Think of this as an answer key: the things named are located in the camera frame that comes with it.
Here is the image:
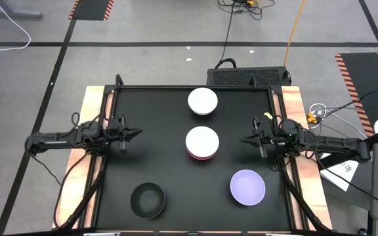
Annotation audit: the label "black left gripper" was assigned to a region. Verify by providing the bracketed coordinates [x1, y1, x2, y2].
[107, 113, 143, 153]

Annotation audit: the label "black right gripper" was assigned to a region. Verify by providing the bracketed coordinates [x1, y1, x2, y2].
[240, 116, 284, 159]

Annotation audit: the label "lilac bowl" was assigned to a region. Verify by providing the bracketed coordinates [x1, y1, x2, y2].
[230, 168, 266, 207]

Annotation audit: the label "white bowl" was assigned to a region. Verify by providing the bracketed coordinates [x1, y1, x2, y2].
[187, 87, 219, 116]
[185, 126, 220, 157]

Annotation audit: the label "red bowl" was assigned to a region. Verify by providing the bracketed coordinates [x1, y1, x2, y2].
[186, 149, 219, 161]

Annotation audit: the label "black bowl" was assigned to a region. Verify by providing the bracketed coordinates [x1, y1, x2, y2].
[130, 182, 167, 220]

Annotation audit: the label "wooden board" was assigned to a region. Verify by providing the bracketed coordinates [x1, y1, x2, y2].
[52, 85, 114, 229]
[272, 85, 333, 230]

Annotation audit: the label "black computer tower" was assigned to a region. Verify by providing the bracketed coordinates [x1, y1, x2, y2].
[207, 66, 292, 87]

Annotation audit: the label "white paper sheet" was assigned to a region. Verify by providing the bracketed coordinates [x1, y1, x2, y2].
[320, 152, 360, 193]

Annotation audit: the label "black diagonal bar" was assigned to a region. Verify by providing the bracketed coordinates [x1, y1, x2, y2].
[318, 129, 378, 168]

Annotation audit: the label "small black hazard-striped mat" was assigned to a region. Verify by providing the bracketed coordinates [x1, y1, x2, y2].
[68, 0, 115, 22]

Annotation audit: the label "large black hazard-striped mat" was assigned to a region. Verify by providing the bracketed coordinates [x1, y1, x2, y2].
[335, 52, 378, 138]

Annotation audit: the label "long grey desk foot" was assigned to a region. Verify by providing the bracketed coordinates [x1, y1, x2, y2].
[0, 0, 43, 19]

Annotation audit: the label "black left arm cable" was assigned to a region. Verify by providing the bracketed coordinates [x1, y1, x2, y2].
[70, 111, 101, 132]

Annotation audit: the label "black table frame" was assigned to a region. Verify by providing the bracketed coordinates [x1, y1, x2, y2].
[90, 84, 297, 234]

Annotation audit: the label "black right cable loom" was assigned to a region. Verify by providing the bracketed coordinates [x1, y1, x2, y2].
[278, 157, 331, 232]

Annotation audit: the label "black cable loom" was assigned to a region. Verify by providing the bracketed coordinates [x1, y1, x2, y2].
[53, 152, 106, 229]
[278, 157, 331, 232]

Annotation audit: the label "white coiled cable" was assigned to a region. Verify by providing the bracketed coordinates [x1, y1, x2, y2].
[308, 103, 328, 121]

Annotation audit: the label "black left cable loom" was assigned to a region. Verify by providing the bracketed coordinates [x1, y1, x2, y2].
[53, 152, 106, 229]

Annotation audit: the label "thin black power cable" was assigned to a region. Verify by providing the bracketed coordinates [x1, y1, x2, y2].
[214, 3, 238, 69]

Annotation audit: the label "yellow cable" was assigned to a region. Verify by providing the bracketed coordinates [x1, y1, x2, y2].
[283, 0, 307, 68]

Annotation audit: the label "tangled black cables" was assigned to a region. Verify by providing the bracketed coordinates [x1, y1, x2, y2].
[217, 0, 275, 21]

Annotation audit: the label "white floor cable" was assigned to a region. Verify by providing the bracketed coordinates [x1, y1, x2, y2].
[0, 0, 32, 52]

